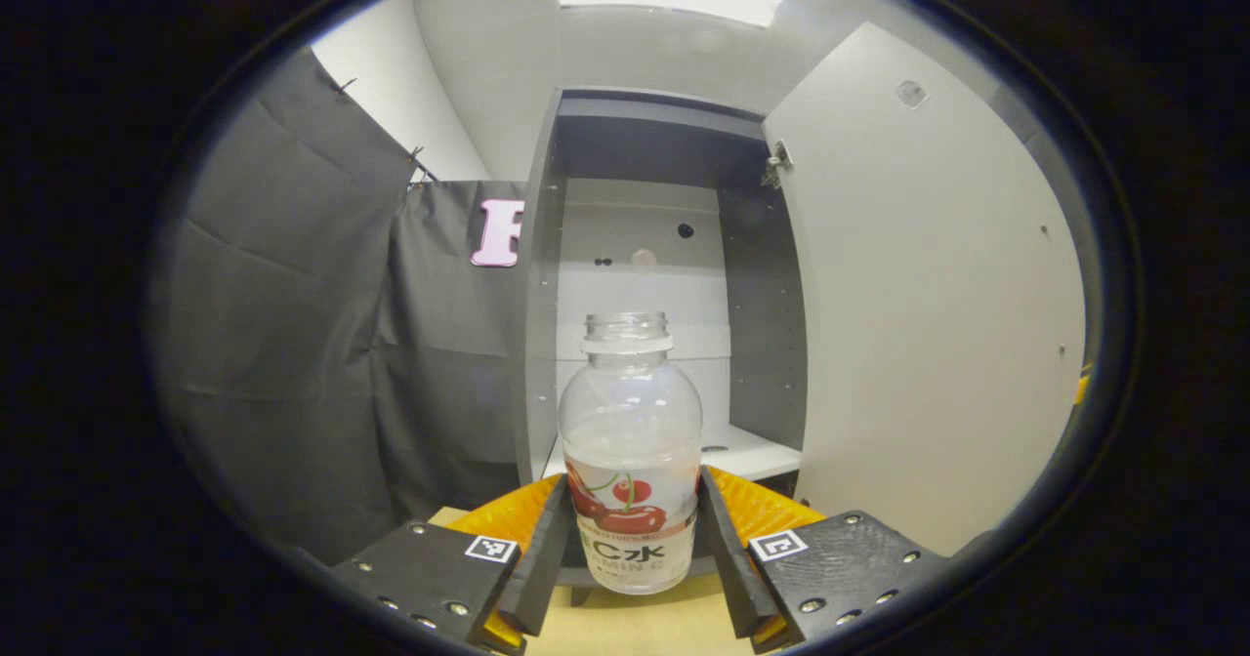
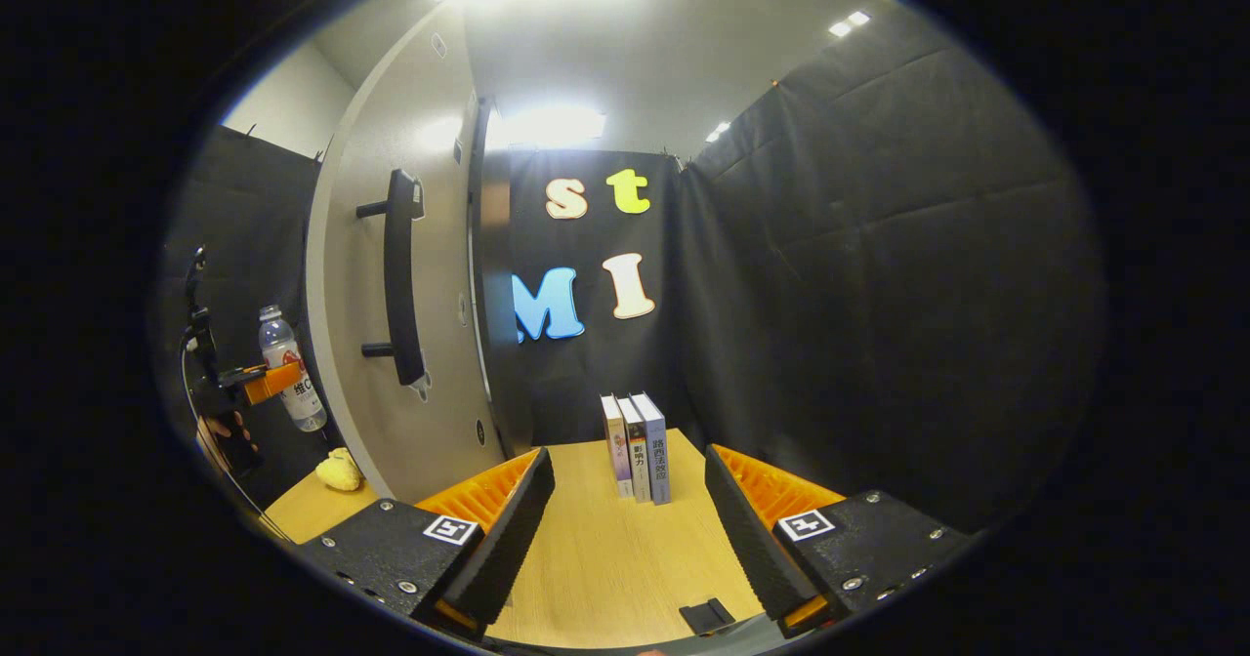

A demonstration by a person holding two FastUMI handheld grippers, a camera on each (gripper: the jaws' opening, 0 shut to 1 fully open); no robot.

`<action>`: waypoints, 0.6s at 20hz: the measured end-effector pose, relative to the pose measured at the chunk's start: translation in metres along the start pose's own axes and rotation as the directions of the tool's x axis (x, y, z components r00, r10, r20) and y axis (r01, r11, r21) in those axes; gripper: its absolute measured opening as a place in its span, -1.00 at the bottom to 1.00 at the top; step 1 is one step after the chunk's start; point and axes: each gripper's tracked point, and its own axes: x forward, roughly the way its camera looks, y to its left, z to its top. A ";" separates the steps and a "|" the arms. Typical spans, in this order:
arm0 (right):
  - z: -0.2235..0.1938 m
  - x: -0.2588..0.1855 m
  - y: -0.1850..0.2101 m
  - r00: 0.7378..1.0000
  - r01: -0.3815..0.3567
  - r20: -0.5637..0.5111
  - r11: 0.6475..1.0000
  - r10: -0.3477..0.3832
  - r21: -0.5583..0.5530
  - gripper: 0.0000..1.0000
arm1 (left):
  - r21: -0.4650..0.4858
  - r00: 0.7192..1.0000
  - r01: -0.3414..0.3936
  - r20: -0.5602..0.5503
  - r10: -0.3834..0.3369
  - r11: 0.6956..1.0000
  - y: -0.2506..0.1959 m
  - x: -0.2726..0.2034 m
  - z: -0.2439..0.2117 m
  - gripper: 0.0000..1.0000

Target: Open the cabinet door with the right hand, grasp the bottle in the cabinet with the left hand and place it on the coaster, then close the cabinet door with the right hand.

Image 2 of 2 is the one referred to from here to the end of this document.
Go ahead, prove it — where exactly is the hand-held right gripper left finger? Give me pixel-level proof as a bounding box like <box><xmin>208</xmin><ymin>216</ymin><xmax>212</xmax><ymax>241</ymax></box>
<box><xmin>298</xmin><ymin>446</ymin><xmax>556</xmax><ymax>637</ymax></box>

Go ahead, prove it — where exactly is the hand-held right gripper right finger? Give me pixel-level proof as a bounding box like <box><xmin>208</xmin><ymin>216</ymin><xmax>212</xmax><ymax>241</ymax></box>
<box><xmin>705</xmin><ymin>443</ymin><xmax>978</xmax><ymax>639</ymax></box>

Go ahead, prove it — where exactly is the clear plastic bottle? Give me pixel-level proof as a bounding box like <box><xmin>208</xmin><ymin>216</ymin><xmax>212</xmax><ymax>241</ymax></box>
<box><xmin>258</xmin><ymin>305</ymin><xmax>328</xmax><ymax>432</ymax></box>

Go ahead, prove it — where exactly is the white cabinet door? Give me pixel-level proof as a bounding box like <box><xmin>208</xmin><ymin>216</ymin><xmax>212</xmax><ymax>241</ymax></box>
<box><xmin>305</xmin><ymin>2</ymin><xmax>509</xmax><ymax>503</ymax></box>

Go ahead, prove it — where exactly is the small black block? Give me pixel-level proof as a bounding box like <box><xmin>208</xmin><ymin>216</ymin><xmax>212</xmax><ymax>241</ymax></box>
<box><xmin>679</xmin><ymin>597</ymin><xmax>736</xmax><ymax>637</ymax></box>

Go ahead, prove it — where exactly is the cream plush toy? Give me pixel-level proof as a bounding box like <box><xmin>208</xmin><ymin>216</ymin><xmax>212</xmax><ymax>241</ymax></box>
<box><xmin>314</xmin><ymin>448</ymin><xmax>364</xmax><ymax>492</ymax></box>

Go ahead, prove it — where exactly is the blue grey book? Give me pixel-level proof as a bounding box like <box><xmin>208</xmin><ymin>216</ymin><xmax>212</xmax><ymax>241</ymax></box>
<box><xmin>630</xmin><ymin>391</ymin><xmax>673</xmax><ymax>507</ymax></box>

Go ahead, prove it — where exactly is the pale pink book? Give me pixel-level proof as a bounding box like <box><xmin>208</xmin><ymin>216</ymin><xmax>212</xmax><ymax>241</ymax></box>
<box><xmin>600</xmin><ymin>393</ymin><xmax>634</xmax><ymax>498</ymax></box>

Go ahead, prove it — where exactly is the tan spine book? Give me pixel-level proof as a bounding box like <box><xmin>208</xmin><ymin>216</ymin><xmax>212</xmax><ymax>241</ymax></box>
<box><xmin>617</xmin><ymin>396</ymin><xmax>652</xmax><ymax>503</ymax></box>

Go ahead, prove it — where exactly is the black backdrop cloth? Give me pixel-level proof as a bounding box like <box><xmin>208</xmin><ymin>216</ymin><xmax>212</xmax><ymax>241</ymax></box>
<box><xmin>161</xmin><ymin>26</ymin><xmax>1109</xmax><ymax>540</ymax></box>

